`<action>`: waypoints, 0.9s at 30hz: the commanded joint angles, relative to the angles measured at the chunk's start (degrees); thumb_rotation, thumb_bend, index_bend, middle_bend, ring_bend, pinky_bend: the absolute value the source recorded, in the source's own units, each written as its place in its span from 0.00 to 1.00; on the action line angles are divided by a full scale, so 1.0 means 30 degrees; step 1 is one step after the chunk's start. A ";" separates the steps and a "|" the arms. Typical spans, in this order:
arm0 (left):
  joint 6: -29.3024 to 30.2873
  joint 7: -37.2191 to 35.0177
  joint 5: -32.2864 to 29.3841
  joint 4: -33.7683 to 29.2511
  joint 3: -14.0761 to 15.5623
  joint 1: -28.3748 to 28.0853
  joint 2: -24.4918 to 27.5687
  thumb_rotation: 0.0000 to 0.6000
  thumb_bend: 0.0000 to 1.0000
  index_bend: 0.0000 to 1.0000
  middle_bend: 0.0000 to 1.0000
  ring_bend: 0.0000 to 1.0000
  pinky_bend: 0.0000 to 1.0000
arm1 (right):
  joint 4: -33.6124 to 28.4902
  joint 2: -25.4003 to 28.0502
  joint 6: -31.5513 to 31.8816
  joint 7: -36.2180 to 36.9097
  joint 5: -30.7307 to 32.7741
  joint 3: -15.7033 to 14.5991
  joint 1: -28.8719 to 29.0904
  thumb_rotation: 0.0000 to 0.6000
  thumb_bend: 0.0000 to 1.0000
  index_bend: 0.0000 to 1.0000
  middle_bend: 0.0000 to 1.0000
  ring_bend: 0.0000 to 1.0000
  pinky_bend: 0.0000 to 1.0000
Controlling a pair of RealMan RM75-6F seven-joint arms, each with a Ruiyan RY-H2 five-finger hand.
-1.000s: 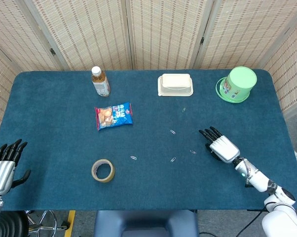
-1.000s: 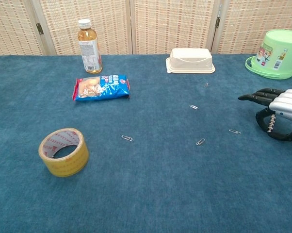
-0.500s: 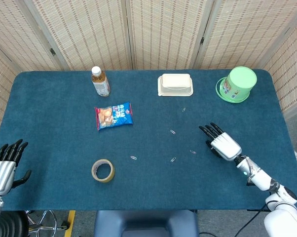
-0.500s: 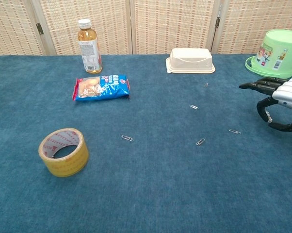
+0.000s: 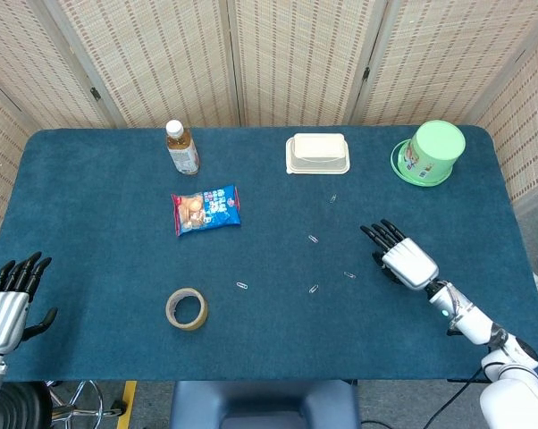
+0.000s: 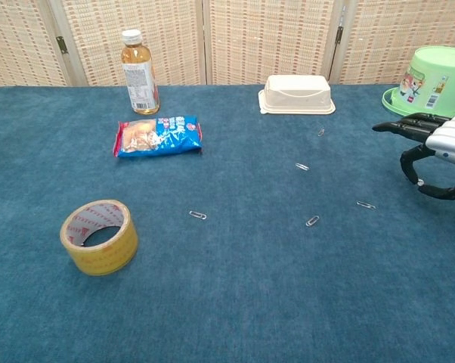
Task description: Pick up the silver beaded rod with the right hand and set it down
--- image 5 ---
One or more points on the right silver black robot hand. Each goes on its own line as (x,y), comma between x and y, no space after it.
(409,263)

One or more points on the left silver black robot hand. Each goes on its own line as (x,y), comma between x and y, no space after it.
(3,319)

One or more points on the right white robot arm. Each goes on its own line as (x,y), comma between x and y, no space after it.
(474,322)

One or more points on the black padded chair seat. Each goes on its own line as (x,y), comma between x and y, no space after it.
(23,406)

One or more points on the chrome stool base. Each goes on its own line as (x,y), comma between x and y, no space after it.
(79,404)

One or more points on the green plastic bucket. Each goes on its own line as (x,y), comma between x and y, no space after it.
(434,147)

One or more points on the blue carpet table cover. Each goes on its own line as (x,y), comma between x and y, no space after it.
(117,268)

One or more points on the cream plastic lidded container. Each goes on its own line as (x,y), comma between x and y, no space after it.
(318,154)

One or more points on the yellow packing tape roll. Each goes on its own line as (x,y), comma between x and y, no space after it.
(186,327)

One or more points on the dark metal screen hinge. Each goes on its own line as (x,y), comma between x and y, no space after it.
(366,74)
(95,94)

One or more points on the blue grey robot torso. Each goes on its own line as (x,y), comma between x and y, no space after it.
(264,402)

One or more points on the blue snack bag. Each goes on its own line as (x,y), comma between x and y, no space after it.
(206,210)

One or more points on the amber tea bottle white cap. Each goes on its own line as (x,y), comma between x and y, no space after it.
(183,154)

